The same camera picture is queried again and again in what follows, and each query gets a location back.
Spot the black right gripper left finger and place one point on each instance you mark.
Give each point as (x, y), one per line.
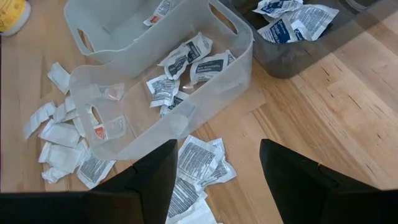
(146, 193)

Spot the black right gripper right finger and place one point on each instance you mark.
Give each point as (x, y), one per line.
(311, 196)

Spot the white packet black text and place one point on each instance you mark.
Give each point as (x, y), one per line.
(94, 169)
(197, 160)
(163, 90)
(314, 20)
(224, 172)
(199, 46)
(183, 196)
(174, 63)

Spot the white paper packet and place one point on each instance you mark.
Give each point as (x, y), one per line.
(59, 77)
(60, 133)
(62, 157)
(38, 118)
(65, 110)
(199, 214)

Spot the clear red print packet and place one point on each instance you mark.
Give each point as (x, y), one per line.
(110, 129)

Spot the crumpled translucent packet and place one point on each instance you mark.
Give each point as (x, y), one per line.
(54, 175)

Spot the translucent white packet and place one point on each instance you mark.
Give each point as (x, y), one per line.
(174, 103)

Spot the narrow white strip packet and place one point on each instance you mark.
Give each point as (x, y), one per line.
(79, 126)

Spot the small red dot packet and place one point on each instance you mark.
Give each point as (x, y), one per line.
(112, 91)

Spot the clear plastic bin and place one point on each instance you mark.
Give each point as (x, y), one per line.
(217, 99)

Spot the dark smoked plastic bin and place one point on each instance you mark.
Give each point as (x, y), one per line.
(295, 59)

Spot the black label packet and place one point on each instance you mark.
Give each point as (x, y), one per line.
(211, 67)

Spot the blue print packet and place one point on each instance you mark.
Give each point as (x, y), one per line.
(278, 31)
(276, 6)

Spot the light grey plastic bin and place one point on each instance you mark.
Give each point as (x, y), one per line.
(109, 25)

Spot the yellow wipes canister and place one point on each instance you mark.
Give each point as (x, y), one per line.
(9, 12)

